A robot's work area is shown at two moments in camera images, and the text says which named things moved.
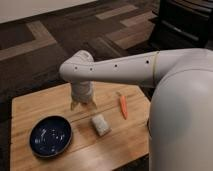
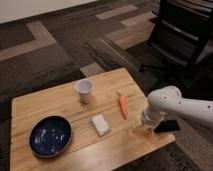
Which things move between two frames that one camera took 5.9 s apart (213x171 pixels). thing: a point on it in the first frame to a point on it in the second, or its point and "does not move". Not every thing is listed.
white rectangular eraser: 100,125 does not move
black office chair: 182,24 does not move
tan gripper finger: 73,105 to 138,123
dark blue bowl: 50,136 does not move
